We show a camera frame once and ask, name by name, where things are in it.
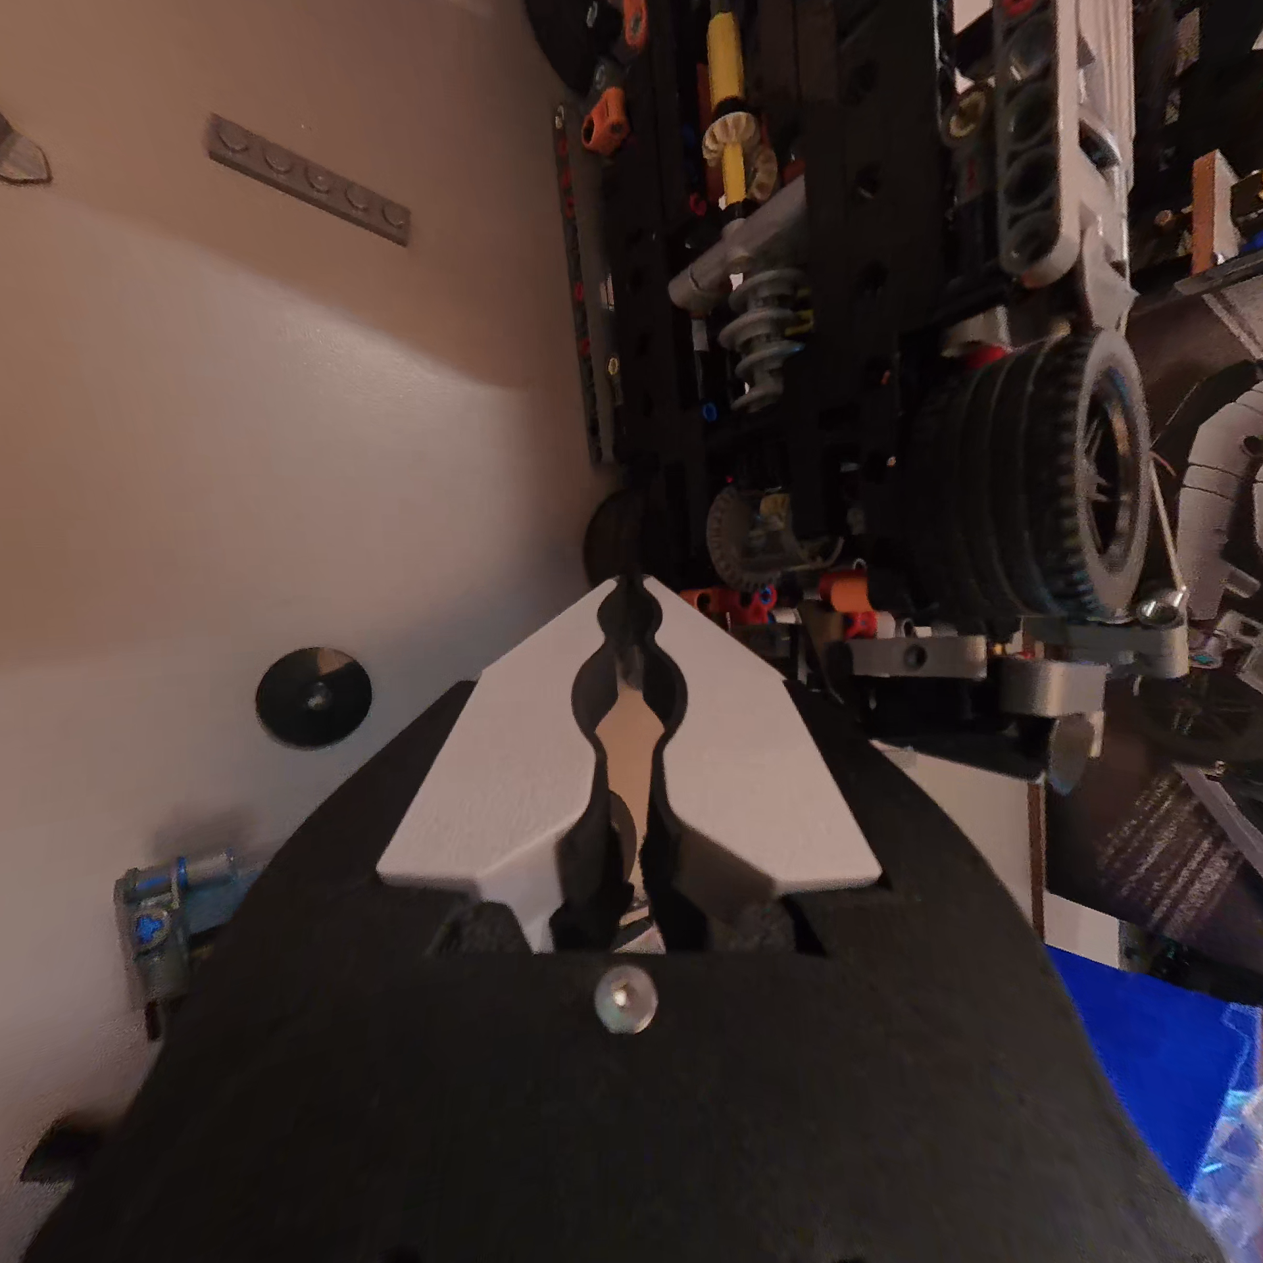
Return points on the clear plastic bags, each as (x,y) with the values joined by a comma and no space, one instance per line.
(1238,1135)

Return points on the curved shiny grey lego piece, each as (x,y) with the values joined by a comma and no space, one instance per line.
(20,159)

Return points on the black round lego disc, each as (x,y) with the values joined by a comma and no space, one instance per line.
(313,697)

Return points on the dark lego set box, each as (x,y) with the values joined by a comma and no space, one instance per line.
(1164,840)

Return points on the long grey lego plate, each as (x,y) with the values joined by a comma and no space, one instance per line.
(306,178)

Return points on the scattered loose lego pieces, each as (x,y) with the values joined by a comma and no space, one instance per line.
(168,918)

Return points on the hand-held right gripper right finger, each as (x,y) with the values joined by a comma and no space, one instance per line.
(770,790)

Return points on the blue storage bin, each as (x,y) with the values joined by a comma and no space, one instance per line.
(1125,1037)

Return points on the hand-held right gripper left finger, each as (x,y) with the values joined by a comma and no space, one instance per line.
(494,790)

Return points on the grey lego car chassis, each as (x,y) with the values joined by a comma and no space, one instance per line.
(840,345)

